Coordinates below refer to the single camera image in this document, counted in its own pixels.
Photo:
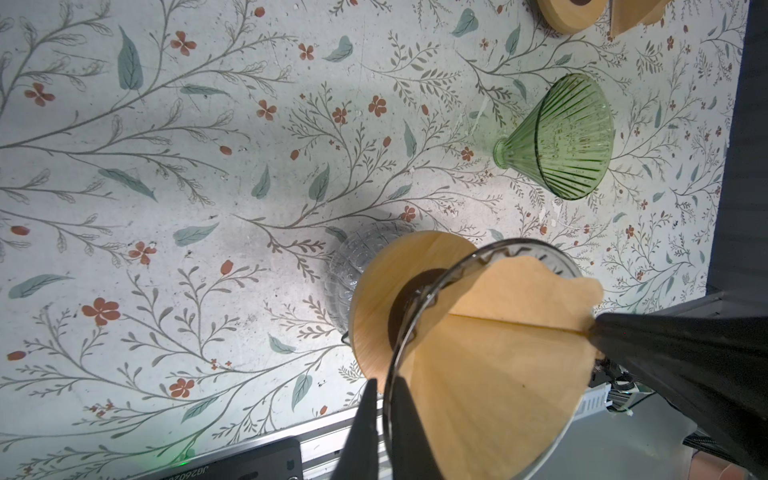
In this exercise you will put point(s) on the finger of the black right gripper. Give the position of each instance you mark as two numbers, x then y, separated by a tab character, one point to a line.
714	370

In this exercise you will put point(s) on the green glass dripper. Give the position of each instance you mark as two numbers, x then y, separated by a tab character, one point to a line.
566	143

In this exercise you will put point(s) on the clear grey glass dripper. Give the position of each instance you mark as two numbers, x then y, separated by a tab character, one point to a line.
428	297

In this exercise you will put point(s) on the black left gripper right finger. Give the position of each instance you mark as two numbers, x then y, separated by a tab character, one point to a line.
411	455

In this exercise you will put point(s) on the single brown paper filter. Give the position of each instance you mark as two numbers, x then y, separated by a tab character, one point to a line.
499	366

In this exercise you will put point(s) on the orange coffee filter box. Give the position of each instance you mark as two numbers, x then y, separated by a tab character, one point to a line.
626	14

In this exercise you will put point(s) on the clear grey glass pitcher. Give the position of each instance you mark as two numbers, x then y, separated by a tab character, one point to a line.
348	263

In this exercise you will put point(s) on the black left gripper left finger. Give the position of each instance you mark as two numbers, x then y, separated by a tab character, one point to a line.
359	458

